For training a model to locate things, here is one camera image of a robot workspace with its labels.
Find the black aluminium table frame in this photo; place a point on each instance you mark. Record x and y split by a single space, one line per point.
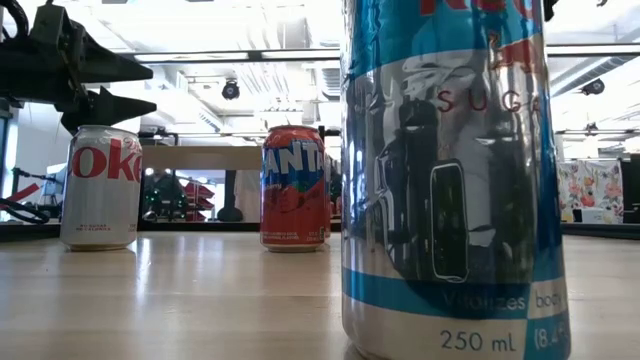
30 232

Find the black overhead crossbar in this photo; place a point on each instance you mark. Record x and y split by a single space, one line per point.
257 55

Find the white hanging cloth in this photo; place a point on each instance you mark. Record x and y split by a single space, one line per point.
248 195

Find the blue silver Red Bull can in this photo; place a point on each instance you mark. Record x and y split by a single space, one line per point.
450 200

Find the red storage bins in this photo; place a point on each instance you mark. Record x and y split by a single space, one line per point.
199 200

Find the black background robot arm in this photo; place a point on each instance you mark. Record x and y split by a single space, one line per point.
165 195

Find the black table pedestal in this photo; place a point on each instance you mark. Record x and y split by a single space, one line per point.
230 197

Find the wooden shelf with black frame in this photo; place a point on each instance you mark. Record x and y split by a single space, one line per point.
200 157

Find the black cabinet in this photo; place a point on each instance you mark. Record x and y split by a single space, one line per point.
631 190

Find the floral patterned cloth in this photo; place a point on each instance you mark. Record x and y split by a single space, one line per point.
590 190

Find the silver Diet Coke can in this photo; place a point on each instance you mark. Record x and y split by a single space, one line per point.
100 200

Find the white box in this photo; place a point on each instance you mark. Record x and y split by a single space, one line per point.
595 216

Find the grey computer monitor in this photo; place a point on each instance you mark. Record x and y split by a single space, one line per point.
52 182

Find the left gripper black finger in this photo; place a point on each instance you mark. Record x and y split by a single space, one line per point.
100 107
110 67

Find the black ceiling spotlight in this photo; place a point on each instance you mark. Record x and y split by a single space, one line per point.
230 90
592 87

